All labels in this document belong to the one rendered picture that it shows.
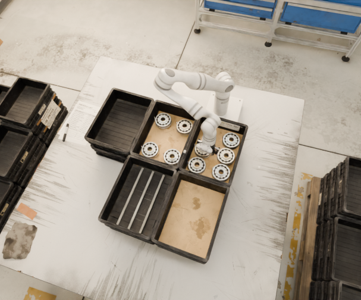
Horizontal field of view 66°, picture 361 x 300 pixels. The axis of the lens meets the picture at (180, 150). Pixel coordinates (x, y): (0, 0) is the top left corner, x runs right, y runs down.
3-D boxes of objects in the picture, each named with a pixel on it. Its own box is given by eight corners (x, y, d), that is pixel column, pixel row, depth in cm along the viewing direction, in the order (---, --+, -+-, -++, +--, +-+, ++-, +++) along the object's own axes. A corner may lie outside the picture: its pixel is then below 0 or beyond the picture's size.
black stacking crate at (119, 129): (116, 97, 191) (112, 87, 180) (157, 109, 185) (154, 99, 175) (90, 147, 175) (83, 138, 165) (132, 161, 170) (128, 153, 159)
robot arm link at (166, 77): (158, 63, 132) (198, 68, 147) (150, 77, 139) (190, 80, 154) (165, 78, 129) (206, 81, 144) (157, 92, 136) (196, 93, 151)
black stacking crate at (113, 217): (132, 162, 170) (129, 154, 159) (178, 177, 164) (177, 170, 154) (103, 224, 154) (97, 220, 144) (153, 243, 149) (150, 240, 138)
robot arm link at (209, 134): (208, 146, 146) (218, 134, 148) (210, 131, 132) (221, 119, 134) (198, 138, 148) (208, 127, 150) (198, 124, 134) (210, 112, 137)
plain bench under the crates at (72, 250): (121, 105, 286) (100, 55, 223) (278, 143, 260) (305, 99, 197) (44, 266, 222) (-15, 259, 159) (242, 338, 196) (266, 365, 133)
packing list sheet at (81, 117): (76, 100, 205) (76, 99, 205) (104, 106, 201) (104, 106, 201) (55, 137, 192) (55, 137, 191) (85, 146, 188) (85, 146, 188)
